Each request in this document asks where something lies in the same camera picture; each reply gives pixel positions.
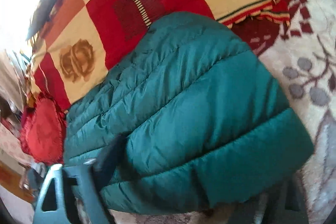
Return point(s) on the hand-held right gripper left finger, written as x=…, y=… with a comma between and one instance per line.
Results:
x=78, y=182

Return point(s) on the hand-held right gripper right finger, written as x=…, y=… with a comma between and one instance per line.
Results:
x=291, y=203

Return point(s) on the green puffer jacket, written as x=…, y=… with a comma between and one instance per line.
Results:
x=189, y=98

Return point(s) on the red ruffled pillow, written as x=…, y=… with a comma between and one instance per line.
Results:
x=43, y=132

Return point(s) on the floral bedsheet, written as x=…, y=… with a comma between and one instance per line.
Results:
x=10, y=141

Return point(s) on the light curtain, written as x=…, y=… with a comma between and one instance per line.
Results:
x=11, y=77

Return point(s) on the plush red white floral blanket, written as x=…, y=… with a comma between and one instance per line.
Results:
x=309, y=56

